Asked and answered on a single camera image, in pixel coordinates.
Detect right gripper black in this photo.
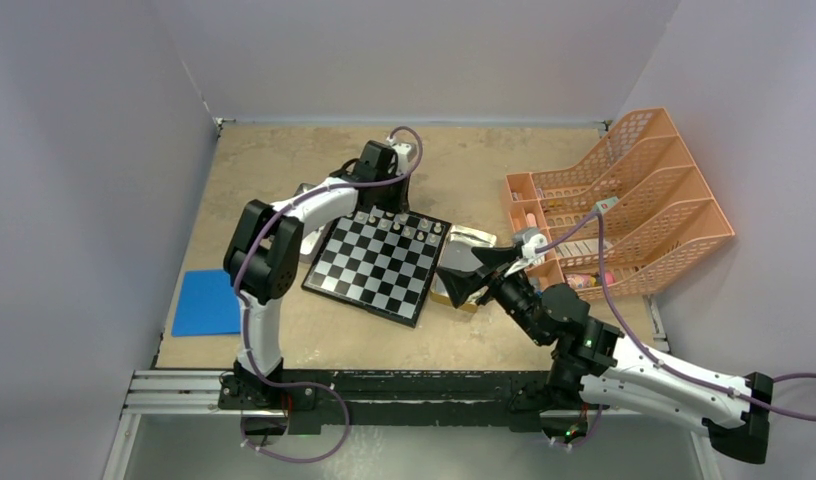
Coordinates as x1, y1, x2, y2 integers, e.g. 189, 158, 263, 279
435, 247, 548, 346

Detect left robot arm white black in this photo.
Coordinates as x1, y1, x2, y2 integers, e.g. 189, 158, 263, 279
223, 137, 422, 409

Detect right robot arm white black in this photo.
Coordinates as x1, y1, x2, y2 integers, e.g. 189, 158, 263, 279
436, 247, 773, 464

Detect black white chessboard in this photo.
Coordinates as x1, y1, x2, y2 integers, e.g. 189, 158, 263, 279
301, 208, 452, 328

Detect silver pink tin tray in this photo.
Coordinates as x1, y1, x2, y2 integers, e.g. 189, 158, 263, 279
299, 222, 331, 264

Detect small box in organizer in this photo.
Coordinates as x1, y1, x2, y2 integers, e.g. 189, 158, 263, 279
592, 196, 619, 214

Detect orange plastic file organizer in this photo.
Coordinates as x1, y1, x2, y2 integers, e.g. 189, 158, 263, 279
501, 108, 735, 301

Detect blue notebook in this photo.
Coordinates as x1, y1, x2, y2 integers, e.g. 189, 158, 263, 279
171, 269, 241, 337

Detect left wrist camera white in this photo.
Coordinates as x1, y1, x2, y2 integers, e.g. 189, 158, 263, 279
387, 137, 417, 175

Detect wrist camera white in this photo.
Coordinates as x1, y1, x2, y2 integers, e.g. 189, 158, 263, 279
387, 137, 417, 175
509, 227, 549, 272

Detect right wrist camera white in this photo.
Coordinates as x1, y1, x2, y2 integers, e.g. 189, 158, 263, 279
509, 227, 549, 272

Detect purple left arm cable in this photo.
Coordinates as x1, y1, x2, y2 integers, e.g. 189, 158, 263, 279
234, 125, 425, 386

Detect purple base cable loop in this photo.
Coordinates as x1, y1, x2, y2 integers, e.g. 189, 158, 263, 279
239, 380, 351, 464

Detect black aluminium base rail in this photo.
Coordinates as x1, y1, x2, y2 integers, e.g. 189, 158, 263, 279
119, 367, 648, 439

